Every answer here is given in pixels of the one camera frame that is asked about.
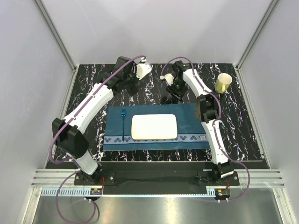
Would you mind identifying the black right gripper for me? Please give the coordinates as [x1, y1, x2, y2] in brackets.
[165, 78, 187, 104]

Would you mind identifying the blue small fork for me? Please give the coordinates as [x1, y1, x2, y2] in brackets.
[121, 109, 126, 142]

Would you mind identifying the white rectangular plate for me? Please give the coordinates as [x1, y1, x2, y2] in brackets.
[131, 114, 178, 140]

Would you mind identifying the yellow mug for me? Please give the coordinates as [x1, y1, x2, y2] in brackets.
[214, 73, 233, 94]

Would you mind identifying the blue patterned cloth placemat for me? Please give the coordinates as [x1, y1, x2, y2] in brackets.
[103, 104, 209, 151]

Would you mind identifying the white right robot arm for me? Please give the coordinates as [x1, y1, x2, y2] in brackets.
[161, 60, 234, 185]

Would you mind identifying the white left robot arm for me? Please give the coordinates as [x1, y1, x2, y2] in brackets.
[49, 55, 151, 185]

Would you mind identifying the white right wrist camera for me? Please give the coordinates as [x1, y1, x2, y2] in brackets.
[160, 73, 175, 86]

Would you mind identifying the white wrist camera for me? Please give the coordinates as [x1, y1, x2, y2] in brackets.
[160, 73, 175, 86]
[136, 57, 152, 80]

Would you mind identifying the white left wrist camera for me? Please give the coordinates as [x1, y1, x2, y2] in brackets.
[136, 57, 152, 80]

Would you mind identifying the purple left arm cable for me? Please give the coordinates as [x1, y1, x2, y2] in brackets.
[49, 55, 147, 222]

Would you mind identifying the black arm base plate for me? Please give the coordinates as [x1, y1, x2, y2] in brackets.
[74, 161, 240, 186]

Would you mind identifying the aluminium front rail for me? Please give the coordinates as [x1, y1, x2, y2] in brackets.
[32, 169, 285, 188]

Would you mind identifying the left aluminium frame post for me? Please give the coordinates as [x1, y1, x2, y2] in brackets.
[33, 0, 77, 71]

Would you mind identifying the aluminium frame post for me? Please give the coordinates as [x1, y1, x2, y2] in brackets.
[33, 0, 77, 71]
[236, 0, 280, 69]

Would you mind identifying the right aluminium frame post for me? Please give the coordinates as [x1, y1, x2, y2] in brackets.
[236, 0, 280, 69]

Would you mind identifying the grey cable duct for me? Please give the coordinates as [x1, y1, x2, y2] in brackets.
[41, 188, 232, 196]

